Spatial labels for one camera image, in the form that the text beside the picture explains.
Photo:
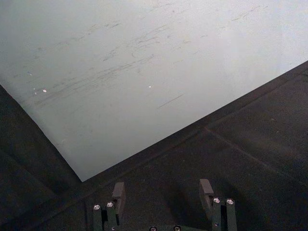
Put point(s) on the plain pale wall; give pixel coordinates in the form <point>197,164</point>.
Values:
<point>134,72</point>

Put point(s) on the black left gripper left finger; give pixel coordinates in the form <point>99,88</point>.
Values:
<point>113,211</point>

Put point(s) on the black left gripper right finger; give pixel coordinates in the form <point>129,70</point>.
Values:
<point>221,214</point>

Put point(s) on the black table cloth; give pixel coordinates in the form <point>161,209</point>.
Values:
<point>216,168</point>

